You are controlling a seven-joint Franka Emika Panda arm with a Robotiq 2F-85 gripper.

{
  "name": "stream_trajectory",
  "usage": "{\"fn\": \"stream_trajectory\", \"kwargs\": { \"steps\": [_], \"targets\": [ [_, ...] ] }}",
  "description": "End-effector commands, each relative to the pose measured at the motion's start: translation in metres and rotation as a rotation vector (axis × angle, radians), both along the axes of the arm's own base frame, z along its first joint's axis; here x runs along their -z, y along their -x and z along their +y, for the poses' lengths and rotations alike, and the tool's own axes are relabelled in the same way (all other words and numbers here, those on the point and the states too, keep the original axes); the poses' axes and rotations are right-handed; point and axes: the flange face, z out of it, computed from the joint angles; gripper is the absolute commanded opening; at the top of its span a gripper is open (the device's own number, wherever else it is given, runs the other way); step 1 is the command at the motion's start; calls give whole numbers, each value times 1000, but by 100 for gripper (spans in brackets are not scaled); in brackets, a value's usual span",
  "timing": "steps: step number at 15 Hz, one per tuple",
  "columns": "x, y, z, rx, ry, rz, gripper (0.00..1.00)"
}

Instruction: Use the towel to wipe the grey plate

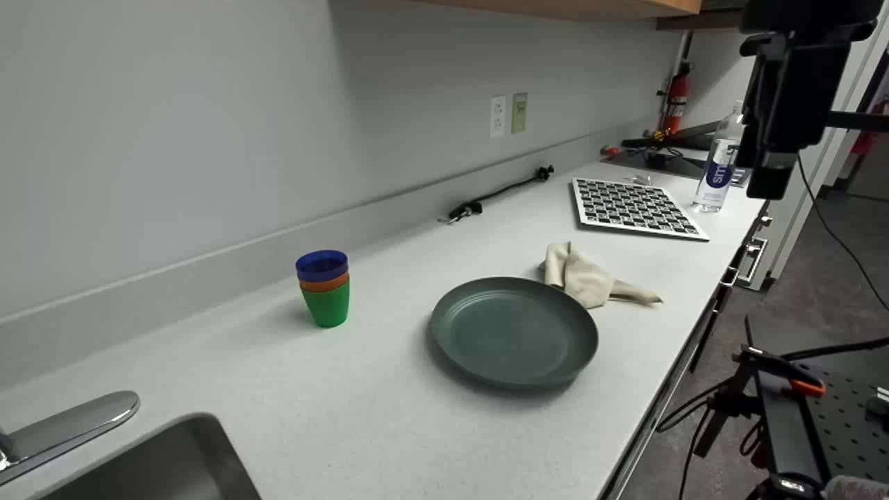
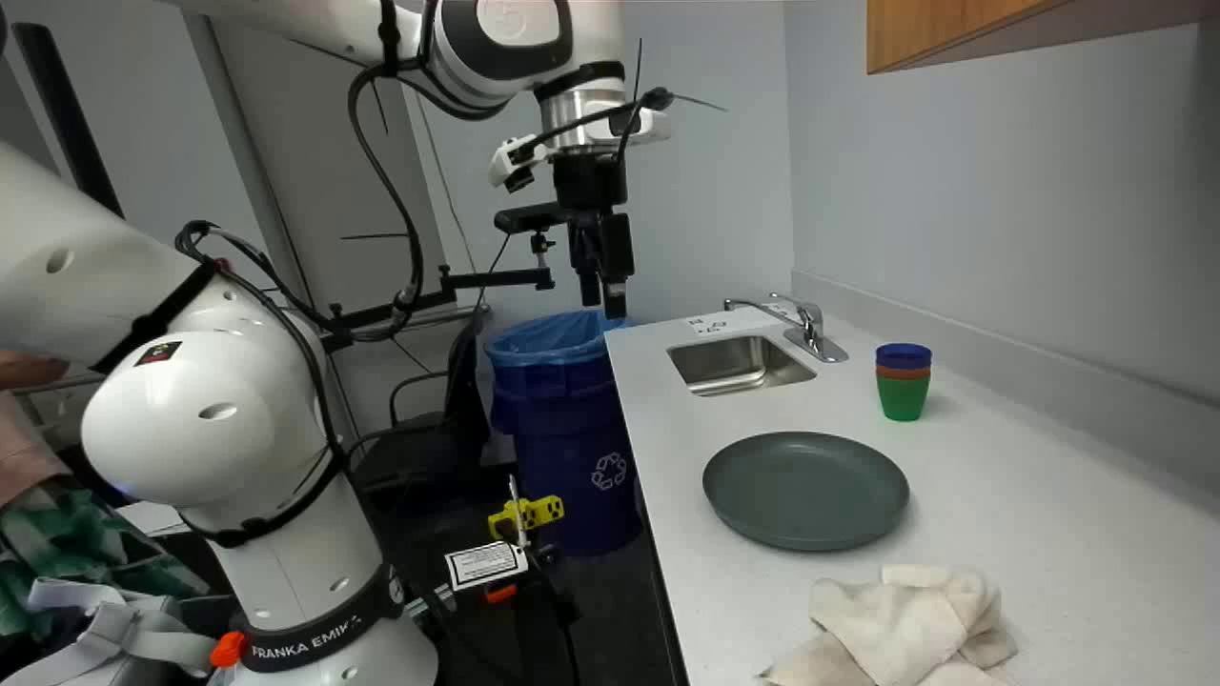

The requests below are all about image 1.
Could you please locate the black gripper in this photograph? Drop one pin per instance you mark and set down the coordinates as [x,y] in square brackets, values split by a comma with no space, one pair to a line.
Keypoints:
[786,92]

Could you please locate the cream cloth towel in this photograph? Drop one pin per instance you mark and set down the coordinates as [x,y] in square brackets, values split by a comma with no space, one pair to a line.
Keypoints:
[583,278]

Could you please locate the grey round plate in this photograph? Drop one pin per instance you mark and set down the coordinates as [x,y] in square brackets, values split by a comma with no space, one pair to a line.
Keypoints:
[510,334]

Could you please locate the clear water bottle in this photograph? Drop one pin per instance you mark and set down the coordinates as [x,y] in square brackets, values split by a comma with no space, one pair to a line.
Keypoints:
[714,177]

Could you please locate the metal drawer latch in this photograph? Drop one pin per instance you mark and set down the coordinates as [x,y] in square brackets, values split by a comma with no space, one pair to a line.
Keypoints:
[747,266]

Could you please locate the red fire extinguisher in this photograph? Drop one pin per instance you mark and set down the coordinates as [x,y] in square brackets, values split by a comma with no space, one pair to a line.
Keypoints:
[676,98]

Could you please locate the black white checkerboard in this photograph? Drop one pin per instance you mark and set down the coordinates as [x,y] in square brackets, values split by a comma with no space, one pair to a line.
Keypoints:
[635,209]

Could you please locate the black tripod stand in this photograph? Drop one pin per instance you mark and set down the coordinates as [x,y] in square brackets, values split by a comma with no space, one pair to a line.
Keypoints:
[782,434]

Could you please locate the thin black rod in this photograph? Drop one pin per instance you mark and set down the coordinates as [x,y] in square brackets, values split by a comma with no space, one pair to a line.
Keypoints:
[504,194]

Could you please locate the black perforated breadboard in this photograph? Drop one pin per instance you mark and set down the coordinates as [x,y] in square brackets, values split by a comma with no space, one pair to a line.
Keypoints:
[851,434]

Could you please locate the white cloth bundle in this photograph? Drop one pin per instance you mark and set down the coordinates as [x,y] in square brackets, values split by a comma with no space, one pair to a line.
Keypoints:
[855,491]

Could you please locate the blue plastic cup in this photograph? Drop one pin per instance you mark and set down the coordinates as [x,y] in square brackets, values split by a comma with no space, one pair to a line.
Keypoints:
[321,269]

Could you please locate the orange plastic cup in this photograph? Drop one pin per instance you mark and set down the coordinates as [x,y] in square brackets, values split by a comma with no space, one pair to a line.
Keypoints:
[323,285]

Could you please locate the green plastic cup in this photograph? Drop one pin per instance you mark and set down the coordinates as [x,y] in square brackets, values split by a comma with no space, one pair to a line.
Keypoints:
[328,306]

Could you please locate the steel sink basin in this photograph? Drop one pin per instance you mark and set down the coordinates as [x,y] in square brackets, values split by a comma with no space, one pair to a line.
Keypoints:
[157,469]

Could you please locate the silver faucet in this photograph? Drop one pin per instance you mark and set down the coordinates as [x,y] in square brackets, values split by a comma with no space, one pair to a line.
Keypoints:
[65,430]

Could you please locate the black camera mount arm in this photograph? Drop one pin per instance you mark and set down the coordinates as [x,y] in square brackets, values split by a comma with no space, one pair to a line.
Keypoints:
[862,120]

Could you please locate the black stereo camera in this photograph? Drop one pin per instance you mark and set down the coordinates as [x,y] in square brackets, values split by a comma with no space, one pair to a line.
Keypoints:
[807,15]

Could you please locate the beige wall outlet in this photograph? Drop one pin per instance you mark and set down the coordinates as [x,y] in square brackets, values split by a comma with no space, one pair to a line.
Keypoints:
[521,113]

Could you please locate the white wall outlet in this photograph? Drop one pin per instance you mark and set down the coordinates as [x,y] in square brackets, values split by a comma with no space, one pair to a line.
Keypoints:
[497,117]

